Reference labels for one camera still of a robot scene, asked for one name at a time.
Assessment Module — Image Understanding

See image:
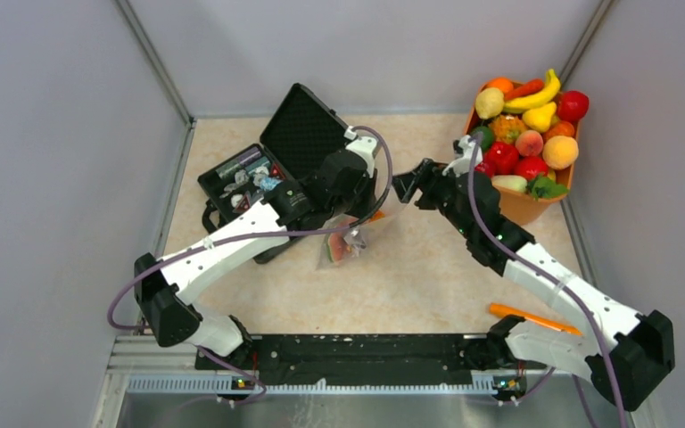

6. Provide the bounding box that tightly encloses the red yellow toy mango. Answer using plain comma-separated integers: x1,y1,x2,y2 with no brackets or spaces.
367,210,386,223

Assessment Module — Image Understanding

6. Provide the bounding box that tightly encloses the red toy bell pepper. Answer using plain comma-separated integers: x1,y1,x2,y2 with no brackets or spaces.
483,141,520,175

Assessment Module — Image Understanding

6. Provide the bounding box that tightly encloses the small orange toy carrot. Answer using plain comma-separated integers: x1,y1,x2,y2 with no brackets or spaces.
504,78,545,102

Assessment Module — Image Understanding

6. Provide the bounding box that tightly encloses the yellow toy pear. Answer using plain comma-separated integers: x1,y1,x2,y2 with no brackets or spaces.
522,102,557,133

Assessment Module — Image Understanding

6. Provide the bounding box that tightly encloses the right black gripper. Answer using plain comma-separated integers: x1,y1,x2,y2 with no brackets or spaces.
390,158,475,239

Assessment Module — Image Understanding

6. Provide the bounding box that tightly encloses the black poker chip case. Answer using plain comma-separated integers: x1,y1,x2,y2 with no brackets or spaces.
197,83,378,264

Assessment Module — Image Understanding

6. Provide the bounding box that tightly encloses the clear zip top bag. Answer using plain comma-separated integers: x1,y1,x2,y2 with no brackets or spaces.
316,180,405,270

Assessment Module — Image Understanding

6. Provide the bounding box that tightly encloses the pale green toy eggplant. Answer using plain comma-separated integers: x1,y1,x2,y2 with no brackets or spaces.
491,175,528,194

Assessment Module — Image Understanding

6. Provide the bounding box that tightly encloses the yellow toy banana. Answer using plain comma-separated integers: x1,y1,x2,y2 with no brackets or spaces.
502,69,561,114

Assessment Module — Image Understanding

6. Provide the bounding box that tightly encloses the green toy leaf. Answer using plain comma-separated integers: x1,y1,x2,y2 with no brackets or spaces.
527,175,569,200

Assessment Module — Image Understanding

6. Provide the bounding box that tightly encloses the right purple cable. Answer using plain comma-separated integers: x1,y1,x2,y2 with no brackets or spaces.
466,130,629,428

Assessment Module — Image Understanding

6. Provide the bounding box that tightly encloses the green toy lime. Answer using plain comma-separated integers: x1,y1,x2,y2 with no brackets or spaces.
470,126,495,152

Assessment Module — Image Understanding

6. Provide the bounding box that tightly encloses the toy peach orange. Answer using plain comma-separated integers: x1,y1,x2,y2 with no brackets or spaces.
542,136,580,170

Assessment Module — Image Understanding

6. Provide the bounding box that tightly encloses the red toy tomato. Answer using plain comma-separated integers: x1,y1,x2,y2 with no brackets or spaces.
513,156,549,181

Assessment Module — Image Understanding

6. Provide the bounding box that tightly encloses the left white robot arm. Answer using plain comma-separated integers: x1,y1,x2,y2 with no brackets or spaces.
135,145,376,369

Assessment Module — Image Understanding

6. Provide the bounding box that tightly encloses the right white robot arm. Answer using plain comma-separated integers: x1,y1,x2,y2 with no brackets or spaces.
392,159,675,412

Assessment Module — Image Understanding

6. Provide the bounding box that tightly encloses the toy watermelon slice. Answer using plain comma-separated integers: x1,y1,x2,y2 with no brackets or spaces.
326,233,357,264

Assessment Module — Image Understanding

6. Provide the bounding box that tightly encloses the red toy apple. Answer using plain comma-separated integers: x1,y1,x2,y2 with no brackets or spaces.
557,90,590,123

